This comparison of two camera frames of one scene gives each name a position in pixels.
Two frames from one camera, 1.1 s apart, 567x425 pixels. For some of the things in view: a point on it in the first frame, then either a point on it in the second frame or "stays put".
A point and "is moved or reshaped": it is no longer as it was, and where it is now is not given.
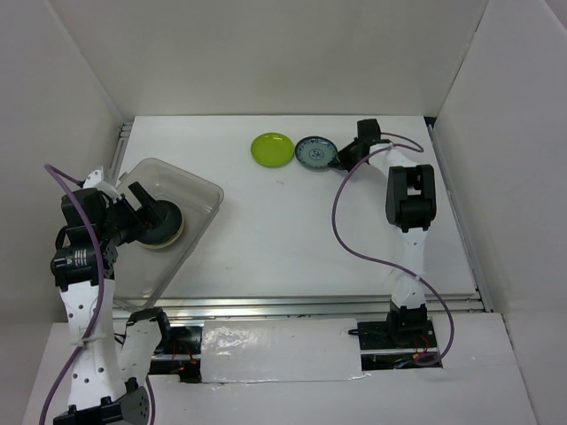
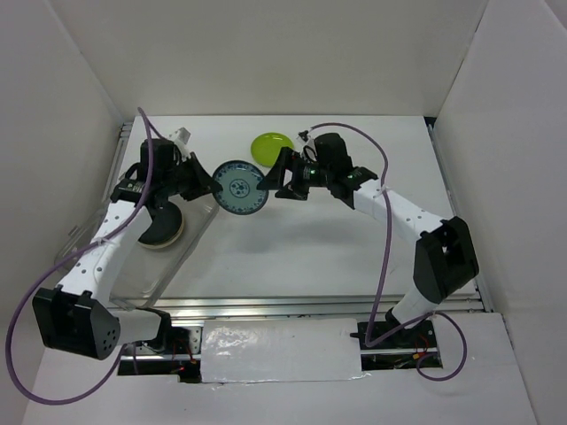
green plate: x=272 y=150 stays put
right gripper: x=342 y=160 to x=275 y=179
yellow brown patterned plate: x=161 y=245 stays put
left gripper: x=147 y=212 to x=203 y=183
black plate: x=165 y=227 stays put
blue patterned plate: x=315 y=152 is moved or reshaped
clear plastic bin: x=143 y=275 stays put
